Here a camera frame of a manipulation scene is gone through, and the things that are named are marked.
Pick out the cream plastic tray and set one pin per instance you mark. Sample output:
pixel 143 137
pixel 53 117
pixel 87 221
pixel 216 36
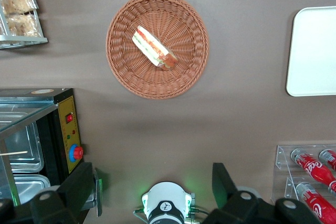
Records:
pixel 315 51

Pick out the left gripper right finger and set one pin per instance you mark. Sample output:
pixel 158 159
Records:
pixel 225 187

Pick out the black glass food warmer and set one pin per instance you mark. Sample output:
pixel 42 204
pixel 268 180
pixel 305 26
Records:
pixel 68 129

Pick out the thin wooden skewer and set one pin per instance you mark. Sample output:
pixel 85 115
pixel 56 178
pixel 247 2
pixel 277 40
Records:
pixel 15 153

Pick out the brown round wicker basket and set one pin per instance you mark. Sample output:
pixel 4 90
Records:
pixel 183 24

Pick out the triangle sandwich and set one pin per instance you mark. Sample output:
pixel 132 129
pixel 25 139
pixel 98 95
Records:
pixel 152 47

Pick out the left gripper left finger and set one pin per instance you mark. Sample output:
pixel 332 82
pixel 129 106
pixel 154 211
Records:
pixel 76 182

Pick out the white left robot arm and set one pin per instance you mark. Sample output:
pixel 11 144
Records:
pixel 168 192

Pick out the clear acrylic bottle rack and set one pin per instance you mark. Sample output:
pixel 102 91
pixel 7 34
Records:
pixel 281 155

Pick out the red cola bottle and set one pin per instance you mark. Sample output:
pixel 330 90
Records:
pixel 313 167
pixel 329 157
pixel 315 203

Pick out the steel warmer pan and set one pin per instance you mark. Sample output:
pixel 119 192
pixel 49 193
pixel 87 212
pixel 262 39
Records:
pixel 23 142
pixel 29 184

